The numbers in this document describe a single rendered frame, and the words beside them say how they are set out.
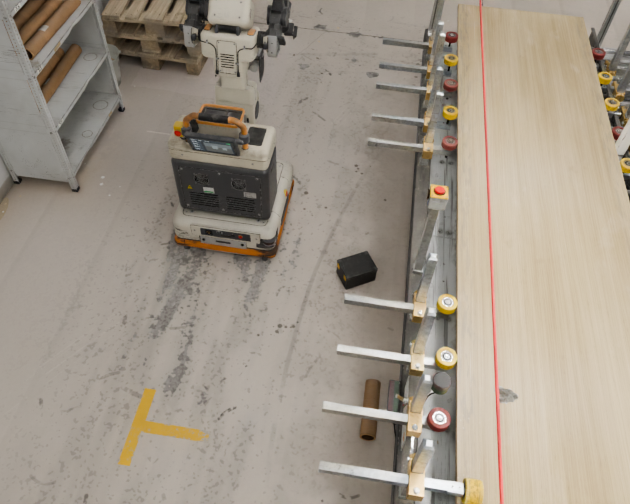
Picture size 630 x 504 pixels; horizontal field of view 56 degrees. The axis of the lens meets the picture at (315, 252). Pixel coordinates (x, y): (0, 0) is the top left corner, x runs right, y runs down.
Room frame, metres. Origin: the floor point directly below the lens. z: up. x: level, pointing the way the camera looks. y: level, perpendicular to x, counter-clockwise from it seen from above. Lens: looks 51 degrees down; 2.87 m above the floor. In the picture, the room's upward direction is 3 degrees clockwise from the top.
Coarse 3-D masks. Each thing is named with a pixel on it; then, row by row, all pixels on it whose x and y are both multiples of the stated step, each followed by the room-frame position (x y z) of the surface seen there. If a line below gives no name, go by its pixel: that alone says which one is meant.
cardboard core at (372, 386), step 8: (368, 384) 1.39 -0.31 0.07; (376, 384) 1.39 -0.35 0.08; (368, 392) 1.34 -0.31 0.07; (376, 392) 1.35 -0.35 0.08; (368, 400) 1.30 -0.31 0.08; (376, 400) 1.30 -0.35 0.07; (376, 408) 1.26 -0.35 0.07; (368, 424) 1.17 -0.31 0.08; (376, 424) 1.18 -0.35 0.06; (360, 432) 1.14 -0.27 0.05; (368, 432) 1.13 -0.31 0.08; (368, 440) 1.12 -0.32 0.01
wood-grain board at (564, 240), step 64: (512, 64) 3.07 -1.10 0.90; (576, 64) 3.11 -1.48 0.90; (512, 128) 2.48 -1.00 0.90; (576, 128) 2.51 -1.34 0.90; (512, 192) 2.01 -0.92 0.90; (576, 192) 2.03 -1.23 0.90; (512, 256) 1.62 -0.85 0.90; (576, 256) 1.64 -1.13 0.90; (512, 320) 1.29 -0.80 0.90; (576, 320) 1.31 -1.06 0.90; (512, 384) 1.01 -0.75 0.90; (576, 384) 1.02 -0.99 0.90; (512, 448) 0.77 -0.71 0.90; (576, 448) 0.78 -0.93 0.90
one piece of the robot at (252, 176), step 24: (192, 120) 2.52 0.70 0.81; (216, 120) 2.31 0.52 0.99; (168, 144) 2.34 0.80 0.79; (264, 144) 2.35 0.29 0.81; (192, 168) 2.32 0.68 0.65; (216, 168) 2.30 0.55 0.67; (240, 168) 2.30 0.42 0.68; (264, 168) 2.28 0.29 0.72; (192, 192) 2.32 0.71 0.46; (216, 192) 2.31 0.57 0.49; (240, 192) 2.29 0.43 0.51; (264, 192) 2.27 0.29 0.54; (264, 216) 2.27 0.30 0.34
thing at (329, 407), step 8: (328, 408) 0.90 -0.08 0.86; (336, 408) 0.90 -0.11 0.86; (344, 408) 0.90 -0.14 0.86; (352, 408) 0.90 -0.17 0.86; (360, 408) 0.90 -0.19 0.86; (368, 408) 0.90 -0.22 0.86; (352, 416) 0.88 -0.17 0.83; (360, 416) 0.88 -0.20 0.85; (368, 416) 0.88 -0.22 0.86; (376, 416) 0.88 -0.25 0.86; (384, 416) 0.88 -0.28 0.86; (392, 416) 0.88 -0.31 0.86; (400, 416) 0.88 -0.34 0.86; (424, 424) 0.86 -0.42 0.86
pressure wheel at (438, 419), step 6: (438, 408) 0.90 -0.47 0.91; (432, 414) 0.87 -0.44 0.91; (438, 414) 0.88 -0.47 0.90; (444, 414) 0.88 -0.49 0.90; (432, 420) 0.85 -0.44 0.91; (438, 420) 0.85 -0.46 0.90; (444, 420) 0.85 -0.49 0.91; (450, 420) 0.86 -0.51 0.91; (432, 426) 0.83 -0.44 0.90; (438, 426) 0.83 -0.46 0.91; (444, 426) 0.83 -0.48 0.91
